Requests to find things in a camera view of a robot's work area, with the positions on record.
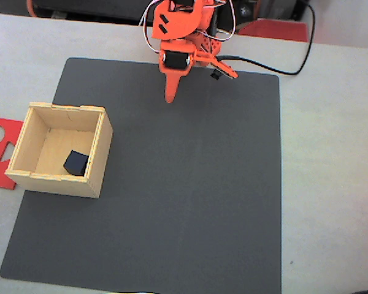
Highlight white servo wires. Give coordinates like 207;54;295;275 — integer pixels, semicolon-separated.
139;0;237;53

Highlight open wooden box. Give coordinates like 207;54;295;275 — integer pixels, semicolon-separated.
4;102;113;199

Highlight plain red sheet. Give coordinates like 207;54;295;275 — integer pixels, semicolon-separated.
237;18;310;43

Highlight dark grey mat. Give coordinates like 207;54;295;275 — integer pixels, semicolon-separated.
0;57;283;294

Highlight dark blue cube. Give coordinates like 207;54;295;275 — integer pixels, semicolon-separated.
63;149;90;177

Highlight orange cable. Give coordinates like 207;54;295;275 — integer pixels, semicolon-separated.
26;0;39;18

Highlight red board with cut-outs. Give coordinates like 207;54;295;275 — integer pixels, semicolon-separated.
0;115;25;191

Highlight black camera cable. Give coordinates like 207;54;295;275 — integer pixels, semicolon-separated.
217;0;316;76

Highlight orange camera mount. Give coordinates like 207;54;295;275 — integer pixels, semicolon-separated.
194;51;239;80

